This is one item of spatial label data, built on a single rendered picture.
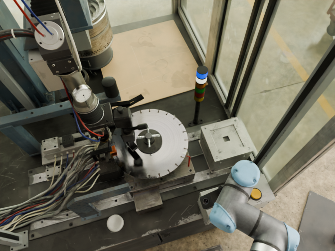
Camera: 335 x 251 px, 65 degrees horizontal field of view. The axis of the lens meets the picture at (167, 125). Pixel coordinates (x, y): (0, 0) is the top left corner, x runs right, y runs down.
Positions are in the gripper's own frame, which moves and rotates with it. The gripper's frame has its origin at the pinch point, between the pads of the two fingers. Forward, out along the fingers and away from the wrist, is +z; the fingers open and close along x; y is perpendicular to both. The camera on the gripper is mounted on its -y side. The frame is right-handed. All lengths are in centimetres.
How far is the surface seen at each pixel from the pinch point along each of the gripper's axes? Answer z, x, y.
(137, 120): -3.6, 44.0, -22.9
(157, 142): -4.7, 30.3, -17.0
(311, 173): 92, 18, 95
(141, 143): -4.7, 32.0, -23.5
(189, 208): 16.6, 4.9, -10.6
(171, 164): -3.6, 19.7, -14.3
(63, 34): -66, 31, -34
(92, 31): -14, 95, -33
